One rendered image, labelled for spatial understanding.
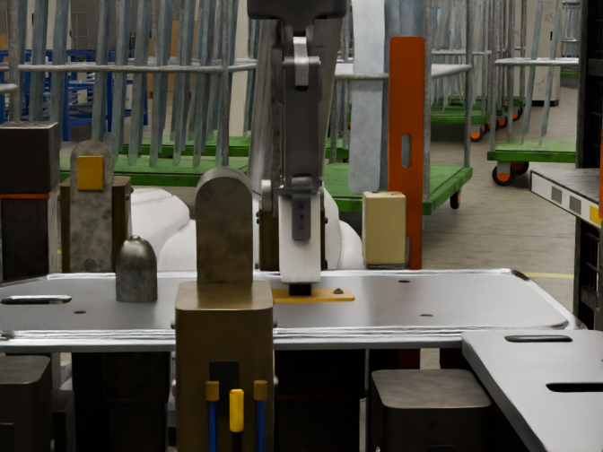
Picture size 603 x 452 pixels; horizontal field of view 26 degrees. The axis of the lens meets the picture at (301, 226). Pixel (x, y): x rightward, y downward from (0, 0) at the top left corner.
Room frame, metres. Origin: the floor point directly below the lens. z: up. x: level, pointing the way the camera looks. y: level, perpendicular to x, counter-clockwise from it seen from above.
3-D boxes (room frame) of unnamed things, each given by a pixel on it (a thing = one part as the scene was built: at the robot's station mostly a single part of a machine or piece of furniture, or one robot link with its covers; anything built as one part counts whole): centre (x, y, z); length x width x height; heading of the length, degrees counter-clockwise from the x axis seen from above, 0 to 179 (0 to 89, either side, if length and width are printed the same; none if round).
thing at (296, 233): (0.96, 0.00, 1.08); 0.03 x 0.01 x 0.05; 3
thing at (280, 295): (1.00, 0.00, 1.01); 0.08 x 0.04 x 0.01; 94
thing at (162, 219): (1.73, 0.22, 0.88); 0.18 x 0.16 x 0.22; 104
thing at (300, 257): (0.98, 0.00, 1.05); 0.03 x 0.01 x 0.07; 93
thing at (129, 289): (0.99, 0.13, 1.02); 0.03 x 0.03 x 0.07
